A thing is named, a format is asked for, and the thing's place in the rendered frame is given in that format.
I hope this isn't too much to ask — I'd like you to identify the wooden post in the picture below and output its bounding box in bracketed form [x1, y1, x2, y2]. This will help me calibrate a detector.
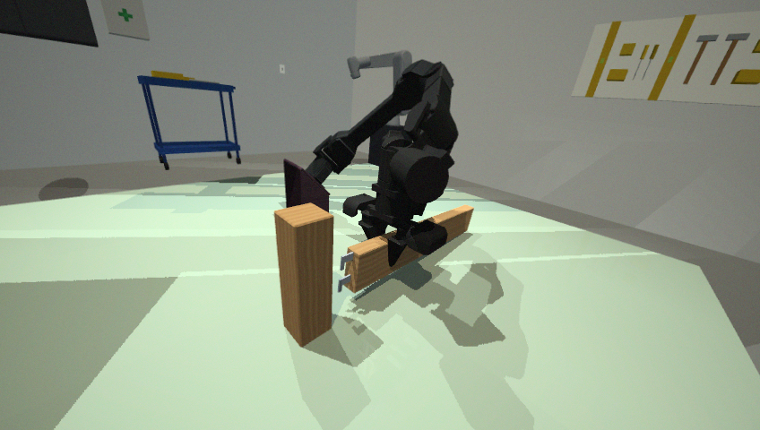
[273, 203, 334, 348]

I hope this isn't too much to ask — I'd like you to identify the brown wooden board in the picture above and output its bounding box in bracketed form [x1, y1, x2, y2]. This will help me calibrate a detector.
[337, 204, 474, 294]

